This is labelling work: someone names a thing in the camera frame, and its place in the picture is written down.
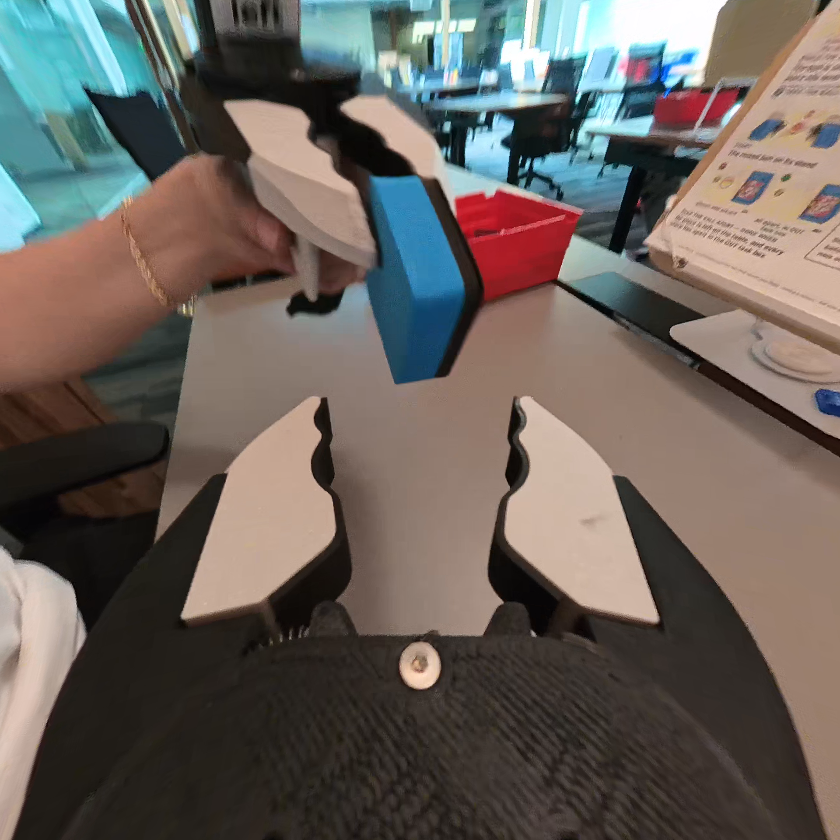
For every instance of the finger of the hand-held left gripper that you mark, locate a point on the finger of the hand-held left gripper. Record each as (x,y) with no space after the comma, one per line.
(309,177)
(394,138)

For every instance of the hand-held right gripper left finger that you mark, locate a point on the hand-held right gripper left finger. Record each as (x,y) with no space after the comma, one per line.
(269,532)

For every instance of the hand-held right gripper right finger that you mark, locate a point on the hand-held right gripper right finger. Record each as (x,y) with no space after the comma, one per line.
(578,532)

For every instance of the blue and black sponge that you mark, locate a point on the blue and black sponge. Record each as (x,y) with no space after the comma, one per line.
(414,282)

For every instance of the red plastic bin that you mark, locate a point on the red plastic bin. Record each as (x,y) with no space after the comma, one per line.
(519,243)
(696,108)

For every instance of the person's left forearm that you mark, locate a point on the person's left forearm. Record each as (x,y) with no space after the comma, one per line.
(66,309)

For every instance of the person's left hand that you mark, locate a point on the person's left hand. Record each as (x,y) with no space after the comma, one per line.
(217,223)

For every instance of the black chair armrest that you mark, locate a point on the black chair armrest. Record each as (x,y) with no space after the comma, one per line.
(72,462)

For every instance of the white stand base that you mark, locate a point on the white stand base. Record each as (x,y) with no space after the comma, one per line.
(755,355)

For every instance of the blue clip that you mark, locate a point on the blue clip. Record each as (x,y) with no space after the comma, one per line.
(828,402)

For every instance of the instruction sheet board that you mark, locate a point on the instruction sheet board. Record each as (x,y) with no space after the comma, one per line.
(775,184)

